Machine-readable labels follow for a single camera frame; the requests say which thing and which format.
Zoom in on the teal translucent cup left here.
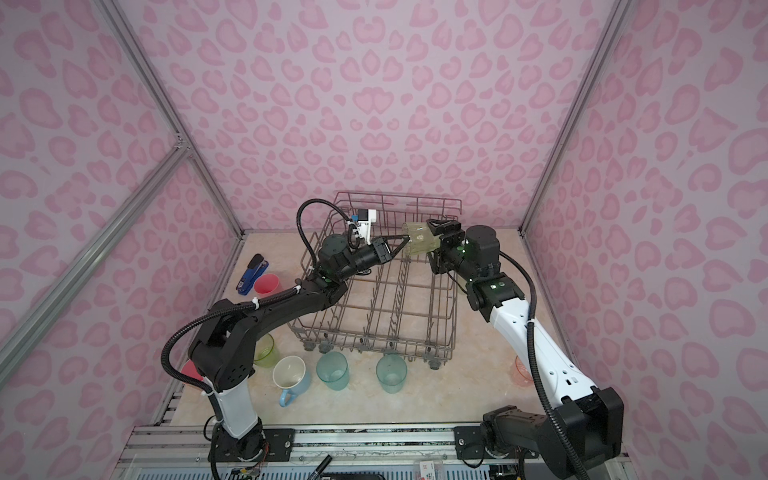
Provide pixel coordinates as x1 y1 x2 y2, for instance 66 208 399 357
316 352 350 391

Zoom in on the teal translucent cup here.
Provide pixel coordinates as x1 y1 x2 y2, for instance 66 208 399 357
376 354 408 394
316 352 350 391

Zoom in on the grey wire dish rack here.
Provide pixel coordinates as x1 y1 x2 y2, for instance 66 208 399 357
289 191 462 370

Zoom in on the bright green translucent cup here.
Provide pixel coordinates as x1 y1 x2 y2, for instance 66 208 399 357
253 334 281 369

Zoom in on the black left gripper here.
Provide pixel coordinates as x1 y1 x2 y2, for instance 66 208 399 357
336 234 409 285

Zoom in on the teal translucent cup right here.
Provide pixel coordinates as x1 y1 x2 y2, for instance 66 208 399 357
376 354 408 394

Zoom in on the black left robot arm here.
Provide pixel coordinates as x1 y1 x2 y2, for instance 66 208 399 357
188 235 409 463

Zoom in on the light pink translucent cup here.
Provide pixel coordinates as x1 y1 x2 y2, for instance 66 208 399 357
510 356 533 387

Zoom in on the white blue ceramic mug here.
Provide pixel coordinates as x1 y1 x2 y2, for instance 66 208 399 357
272 355 311 408

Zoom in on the blue stapler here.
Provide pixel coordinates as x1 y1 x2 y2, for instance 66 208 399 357
236 253 269 296

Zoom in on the magenta plastic cup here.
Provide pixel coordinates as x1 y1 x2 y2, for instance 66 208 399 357
181 360 202 381

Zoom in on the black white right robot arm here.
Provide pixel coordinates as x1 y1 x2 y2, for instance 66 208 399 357
427 219 624 479

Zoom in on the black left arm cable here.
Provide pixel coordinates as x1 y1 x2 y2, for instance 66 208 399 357
296 198 355 271

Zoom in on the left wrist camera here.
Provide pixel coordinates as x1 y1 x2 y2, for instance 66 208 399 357
349 208 377 246

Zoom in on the black marker pen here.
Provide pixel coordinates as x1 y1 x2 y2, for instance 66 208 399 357
309 455 333 480

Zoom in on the pink plastic cup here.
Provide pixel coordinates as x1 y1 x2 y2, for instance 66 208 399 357
253 273 280 297

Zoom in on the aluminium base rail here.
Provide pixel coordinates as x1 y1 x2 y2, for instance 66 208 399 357
110 419 637 480

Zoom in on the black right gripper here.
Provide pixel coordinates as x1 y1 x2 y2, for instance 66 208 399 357
424 218 481 283

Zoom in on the yellow-green translucent cup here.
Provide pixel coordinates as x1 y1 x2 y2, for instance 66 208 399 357
402 222 441 257

